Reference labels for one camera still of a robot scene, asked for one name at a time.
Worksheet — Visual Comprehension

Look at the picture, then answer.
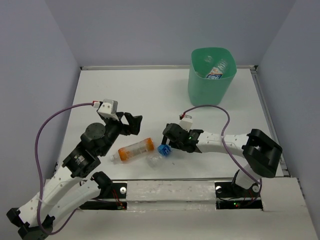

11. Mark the crushed bottle blue label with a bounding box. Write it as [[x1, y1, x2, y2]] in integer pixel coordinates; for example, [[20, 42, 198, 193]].
[[146, 144, 172, 169]]

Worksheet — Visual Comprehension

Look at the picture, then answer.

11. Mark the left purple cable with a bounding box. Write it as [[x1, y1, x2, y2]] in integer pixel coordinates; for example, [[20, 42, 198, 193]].
[[34, 101, 100, 236]]

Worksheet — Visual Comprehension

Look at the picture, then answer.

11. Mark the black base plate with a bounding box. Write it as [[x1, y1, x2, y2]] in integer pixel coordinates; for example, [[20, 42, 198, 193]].
[[79, 181, 128, 211], [215, 181, 263, 210]]

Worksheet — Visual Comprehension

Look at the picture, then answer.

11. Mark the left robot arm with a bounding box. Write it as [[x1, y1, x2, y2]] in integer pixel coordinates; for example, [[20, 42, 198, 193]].
[[6, 112, 143, 240]]

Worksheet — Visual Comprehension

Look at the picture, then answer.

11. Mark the large orange label bottle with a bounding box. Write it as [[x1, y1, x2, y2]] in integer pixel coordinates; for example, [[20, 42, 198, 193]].
[[109, 137, 155, 164]]

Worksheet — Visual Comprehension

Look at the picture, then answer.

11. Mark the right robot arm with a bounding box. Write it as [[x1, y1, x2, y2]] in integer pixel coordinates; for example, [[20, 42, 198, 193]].
[[162, 123, 283, 196]]

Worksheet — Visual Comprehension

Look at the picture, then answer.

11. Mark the clear bottle white cap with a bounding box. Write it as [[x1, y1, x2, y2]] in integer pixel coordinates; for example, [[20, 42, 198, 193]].
[[203, 55, 214, 64]]

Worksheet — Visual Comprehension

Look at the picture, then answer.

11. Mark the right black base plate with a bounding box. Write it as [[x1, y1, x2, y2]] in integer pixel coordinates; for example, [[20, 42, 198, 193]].
[[215, 181, 263, 210]]

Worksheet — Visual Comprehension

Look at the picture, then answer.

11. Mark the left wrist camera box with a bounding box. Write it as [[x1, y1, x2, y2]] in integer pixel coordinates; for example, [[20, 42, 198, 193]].
[[97, 99, 119, 121]]

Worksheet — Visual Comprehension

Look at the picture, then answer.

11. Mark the aluminium back rail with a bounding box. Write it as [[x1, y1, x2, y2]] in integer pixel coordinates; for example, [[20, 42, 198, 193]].
[[79, 64, 258, 71]]

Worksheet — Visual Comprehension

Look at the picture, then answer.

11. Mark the green plastic bin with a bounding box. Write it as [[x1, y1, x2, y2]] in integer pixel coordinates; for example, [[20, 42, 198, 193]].
[[188, 47, 237, 106]]

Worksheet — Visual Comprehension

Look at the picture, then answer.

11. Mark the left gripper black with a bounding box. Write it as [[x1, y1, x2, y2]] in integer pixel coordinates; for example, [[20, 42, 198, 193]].
[[99, 111, 143, 156]]

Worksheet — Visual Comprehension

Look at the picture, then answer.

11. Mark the white foam strip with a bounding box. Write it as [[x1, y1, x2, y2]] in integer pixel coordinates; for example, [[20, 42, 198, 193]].
[[126, 180, 216, 202]]

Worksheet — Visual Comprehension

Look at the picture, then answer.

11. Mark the clear bottle white printed label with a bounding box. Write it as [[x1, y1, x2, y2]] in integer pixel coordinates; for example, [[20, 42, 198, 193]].
[[204, 58, 230, 80]]

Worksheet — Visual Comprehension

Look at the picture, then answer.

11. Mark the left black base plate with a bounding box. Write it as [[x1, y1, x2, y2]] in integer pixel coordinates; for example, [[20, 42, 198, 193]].
[[79, 181, 128, 211]]

